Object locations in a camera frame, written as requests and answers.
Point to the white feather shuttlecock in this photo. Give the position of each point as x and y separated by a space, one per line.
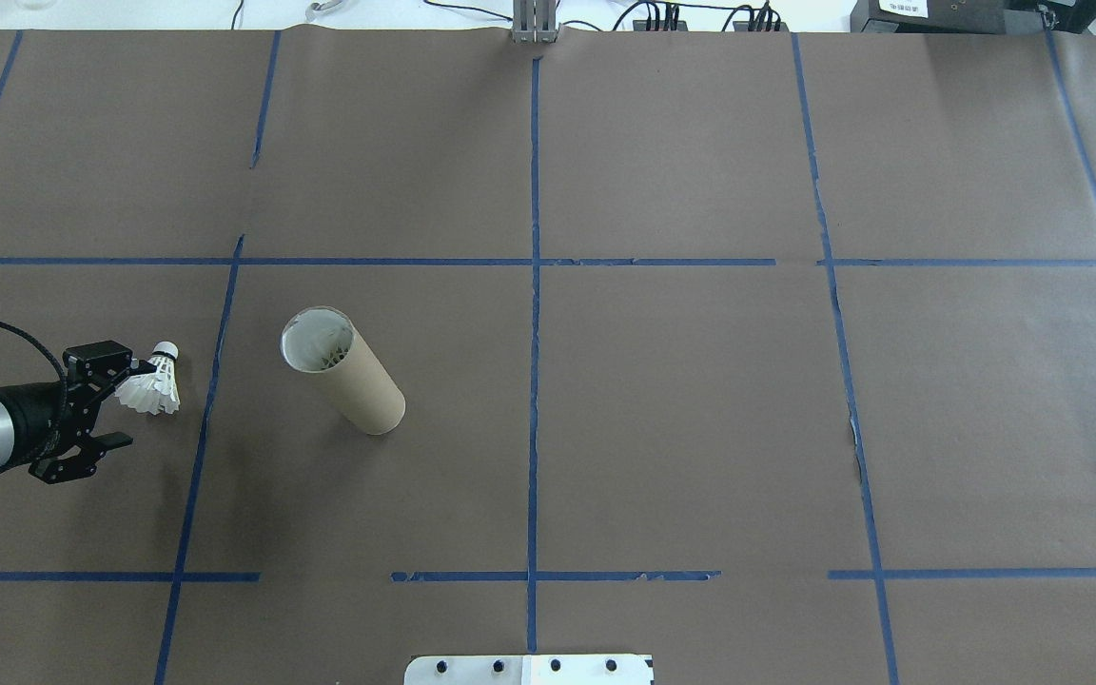
331 354
153 390

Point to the brown cardboard tube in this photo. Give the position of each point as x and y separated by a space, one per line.
362 395

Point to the dark equipment box with label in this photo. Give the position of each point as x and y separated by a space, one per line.
986 14

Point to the white pedestal with base plate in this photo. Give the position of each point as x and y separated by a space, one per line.
472 671

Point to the aluminium extrusion post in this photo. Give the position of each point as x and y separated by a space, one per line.
535 21

